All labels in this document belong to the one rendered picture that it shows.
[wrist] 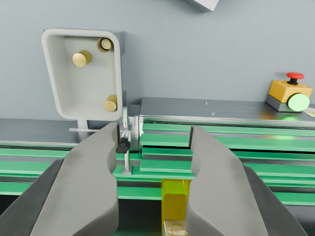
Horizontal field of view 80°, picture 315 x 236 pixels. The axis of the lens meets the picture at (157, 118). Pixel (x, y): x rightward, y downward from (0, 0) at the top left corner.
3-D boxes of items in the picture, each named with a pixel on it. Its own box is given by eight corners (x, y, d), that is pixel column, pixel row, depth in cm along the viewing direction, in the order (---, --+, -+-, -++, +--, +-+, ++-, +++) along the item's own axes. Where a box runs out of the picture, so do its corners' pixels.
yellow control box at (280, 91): (264, 101, 58) (277, 111, 52) (272, 77, 55) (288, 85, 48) (287, 102, 58) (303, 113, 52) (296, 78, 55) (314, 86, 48)
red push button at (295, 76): (288, 87, 50) (293, 74, 49) (280, 82, 54) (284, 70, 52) (303, 87, 50) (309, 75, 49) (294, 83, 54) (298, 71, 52)
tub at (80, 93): (71, 106, 59) (58, 119, 51) (56, 26, 49) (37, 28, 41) (127, 108, 59) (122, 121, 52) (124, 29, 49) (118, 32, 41)
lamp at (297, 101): (283, 107, 51) (290, 112, 49) (289, 92, 49) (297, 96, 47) (300, 108, 51) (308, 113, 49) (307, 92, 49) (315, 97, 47)
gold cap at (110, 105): (110, 107, 58) (107, 113, 54) (105, 97, 56) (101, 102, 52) (121, 103, 57) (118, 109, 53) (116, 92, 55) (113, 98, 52)
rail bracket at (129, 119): (125, 152, 51) (116, 189, 40) (123, 94, 43) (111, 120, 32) (137, 153, 51) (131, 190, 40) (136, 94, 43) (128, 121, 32)
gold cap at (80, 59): (77, 49, 50) (71, 52, 46) (91, 50, 50) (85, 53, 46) (79, 63, 51) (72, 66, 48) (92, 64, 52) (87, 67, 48)
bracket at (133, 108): (129, 133, 56) (125, 147, 50) (128, 104, 52) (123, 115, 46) (140, 133, 57) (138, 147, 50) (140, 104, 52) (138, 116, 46)
